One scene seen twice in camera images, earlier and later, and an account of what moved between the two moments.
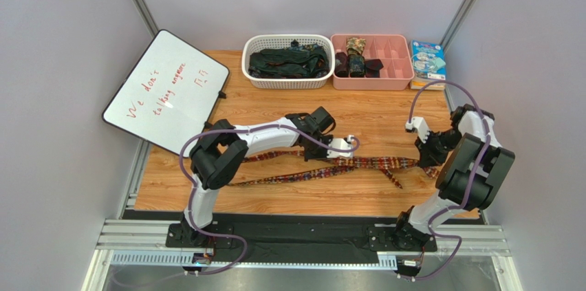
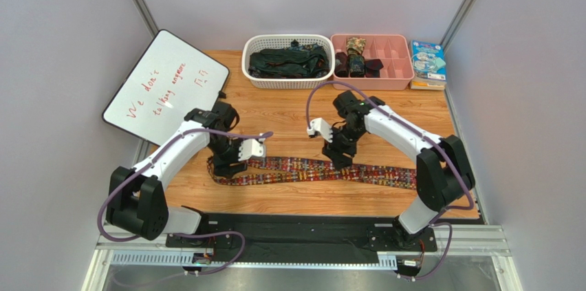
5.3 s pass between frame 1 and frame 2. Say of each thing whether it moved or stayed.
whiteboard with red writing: stayed
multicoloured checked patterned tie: moved
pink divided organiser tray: stayed
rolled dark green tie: stayed
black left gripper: moved
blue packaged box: stayed
